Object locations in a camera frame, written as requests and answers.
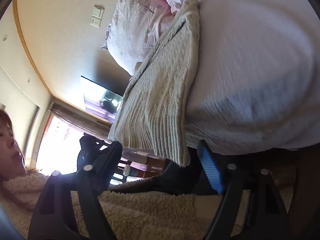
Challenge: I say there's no cream cable-knit sweater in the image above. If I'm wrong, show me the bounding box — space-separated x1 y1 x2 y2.
108 0 200 166

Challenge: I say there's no brown window curtain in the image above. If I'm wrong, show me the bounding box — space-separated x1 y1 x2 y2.
48 99 112 140

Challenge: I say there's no glass bedside table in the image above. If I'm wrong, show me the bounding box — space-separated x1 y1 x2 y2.
81 76 123 122

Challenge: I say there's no person in fleece jacket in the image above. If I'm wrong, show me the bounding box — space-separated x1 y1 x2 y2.
0 109 226 240

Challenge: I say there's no beige tree-print pillow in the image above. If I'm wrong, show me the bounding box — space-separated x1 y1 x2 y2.
101 0 176 76

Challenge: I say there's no white wall socket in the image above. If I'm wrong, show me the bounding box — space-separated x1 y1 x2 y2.
90 16 101 28

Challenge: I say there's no white wall switch plate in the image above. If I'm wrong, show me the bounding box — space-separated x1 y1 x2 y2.
92 5 104 19

